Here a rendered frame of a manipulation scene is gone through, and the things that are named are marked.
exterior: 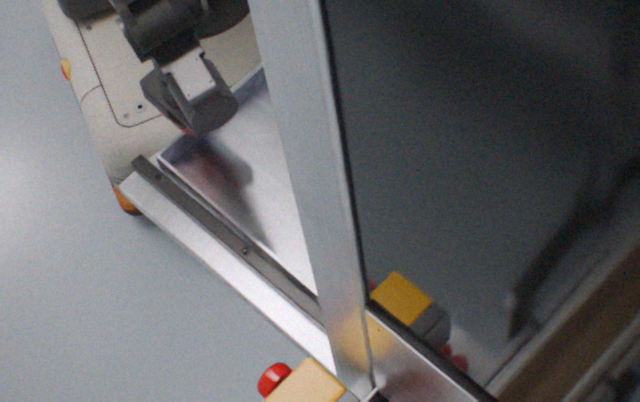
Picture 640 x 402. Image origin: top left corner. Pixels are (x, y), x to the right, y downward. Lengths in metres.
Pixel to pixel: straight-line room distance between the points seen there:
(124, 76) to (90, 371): 0.59
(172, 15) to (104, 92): 1.12
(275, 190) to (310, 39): 0.76
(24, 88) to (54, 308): 0.58
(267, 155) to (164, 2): 0.31
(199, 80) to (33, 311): 1.29
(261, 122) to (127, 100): 0.85
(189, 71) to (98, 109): 1.08
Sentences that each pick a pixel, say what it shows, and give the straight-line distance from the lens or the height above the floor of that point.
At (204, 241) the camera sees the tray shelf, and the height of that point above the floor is 0.88.
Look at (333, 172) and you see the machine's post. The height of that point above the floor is 1.42.
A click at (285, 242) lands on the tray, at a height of 0.88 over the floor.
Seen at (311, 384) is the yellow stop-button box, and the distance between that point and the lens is 1.15.
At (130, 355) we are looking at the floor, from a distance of 2.35.
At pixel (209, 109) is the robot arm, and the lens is 1.25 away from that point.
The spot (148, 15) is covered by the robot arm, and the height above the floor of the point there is 1.18.
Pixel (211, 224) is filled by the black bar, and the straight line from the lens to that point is 1.39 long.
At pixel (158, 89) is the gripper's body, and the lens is 1.38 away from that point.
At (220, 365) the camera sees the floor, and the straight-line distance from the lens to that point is 2.30.
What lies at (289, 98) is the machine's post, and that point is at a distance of 0.76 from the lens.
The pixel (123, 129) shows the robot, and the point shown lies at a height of 0.28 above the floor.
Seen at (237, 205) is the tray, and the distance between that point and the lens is 1.42.
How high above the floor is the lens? 2.09
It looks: 59 degrees down
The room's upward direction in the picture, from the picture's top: 11 degrees counter-clockwise
